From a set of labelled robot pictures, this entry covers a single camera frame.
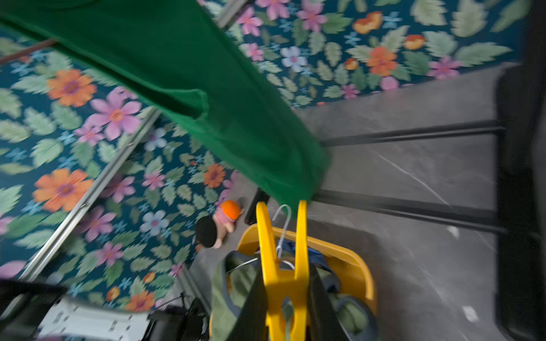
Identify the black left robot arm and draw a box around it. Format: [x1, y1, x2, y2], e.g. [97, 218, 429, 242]
[1, 279, 206, 340]

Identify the doll with striped shirt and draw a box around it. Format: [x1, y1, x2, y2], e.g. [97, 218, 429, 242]
[195, 200, 243, 249]

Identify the yellow plastic tray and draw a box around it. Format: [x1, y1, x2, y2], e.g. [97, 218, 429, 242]
[208, 224, 378, 338]

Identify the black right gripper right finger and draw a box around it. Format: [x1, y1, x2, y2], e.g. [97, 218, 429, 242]
[308, 265, 348, 341]

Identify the olive grey tank top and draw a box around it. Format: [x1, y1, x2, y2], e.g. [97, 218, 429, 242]
[210, 251, 380, 340]

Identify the white wire hanger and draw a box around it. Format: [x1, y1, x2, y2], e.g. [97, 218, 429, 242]
[232, 204, 296, 274]

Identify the black clothes rack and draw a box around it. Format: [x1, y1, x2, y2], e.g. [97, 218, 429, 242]
[245, 0, 546, 341]

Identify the green tank top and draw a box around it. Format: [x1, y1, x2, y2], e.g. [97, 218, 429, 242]
[1, 1, 329, 207]

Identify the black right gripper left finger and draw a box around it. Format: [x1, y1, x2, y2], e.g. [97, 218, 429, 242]
[227, 270, 268, 341]

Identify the blue tank top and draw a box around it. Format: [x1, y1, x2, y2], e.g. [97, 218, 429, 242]
[281, 240, 329, 269]

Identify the yellow clothespin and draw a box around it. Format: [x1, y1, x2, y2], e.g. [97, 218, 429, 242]
[256, 200, 310, 341]

